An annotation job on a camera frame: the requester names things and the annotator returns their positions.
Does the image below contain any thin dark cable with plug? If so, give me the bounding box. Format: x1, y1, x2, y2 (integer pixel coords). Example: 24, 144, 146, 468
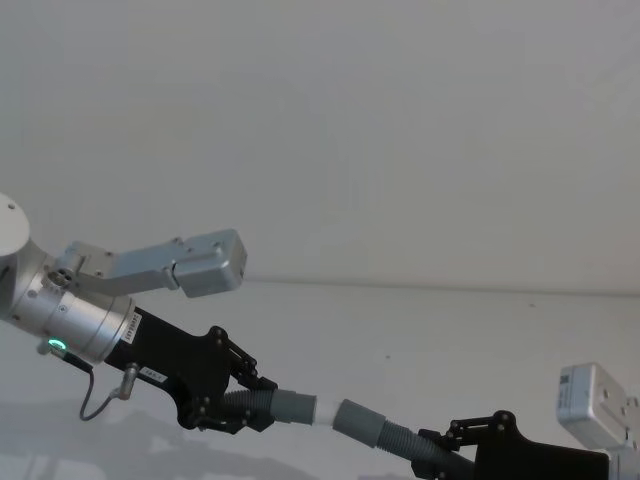
38, 344, 144, 421

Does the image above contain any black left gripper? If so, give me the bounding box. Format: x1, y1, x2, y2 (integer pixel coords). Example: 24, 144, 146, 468
105, 304, 280, 435

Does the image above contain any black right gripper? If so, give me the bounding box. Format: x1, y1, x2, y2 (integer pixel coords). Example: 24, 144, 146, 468
410, 409, 610, 480

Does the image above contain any grey hose with white end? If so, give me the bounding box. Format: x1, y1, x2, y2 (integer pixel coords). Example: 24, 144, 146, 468
221, 388, 347, 429

